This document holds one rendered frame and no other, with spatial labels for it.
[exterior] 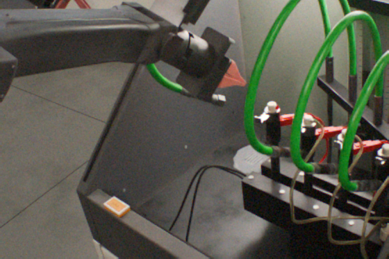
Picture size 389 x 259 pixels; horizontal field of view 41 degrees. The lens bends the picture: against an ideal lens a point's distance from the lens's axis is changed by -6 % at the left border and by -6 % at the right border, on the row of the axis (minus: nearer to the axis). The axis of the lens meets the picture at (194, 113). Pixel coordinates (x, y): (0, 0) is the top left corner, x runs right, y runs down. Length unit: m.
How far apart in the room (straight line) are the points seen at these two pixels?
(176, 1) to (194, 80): 0.14
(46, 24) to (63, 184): 2.38
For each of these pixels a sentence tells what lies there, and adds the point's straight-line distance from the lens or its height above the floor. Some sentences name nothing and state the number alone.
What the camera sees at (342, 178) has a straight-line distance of 0.77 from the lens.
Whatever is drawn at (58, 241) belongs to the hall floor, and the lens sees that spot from 2.54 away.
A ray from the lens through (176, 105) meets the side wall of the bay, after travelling 1.28.
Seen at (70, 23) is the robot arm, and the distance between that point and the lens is 0.54.
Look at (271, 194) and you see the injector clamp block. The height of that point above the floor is 0.98.
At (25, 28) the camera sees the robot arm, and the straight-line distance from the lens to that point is 0.47.
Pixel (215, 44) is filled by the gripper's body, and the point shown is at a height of 1.32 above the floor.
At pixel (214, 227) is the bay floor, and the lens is 1.23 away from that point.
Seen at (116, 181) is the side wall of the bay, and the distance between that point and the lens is 1.24.
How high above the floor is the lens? 1.69
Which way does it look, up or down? 32 degrees down
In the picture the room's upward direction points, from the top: 9 degrees counter-clockwise
